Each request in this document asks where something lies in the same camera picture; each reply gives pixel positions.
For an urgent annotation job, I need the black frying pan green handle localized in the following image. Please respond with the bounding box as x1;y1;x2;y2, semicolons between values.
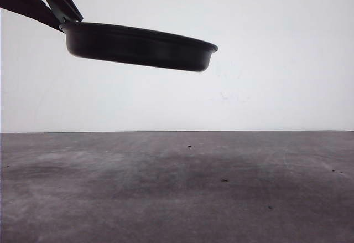
55;12;218;72

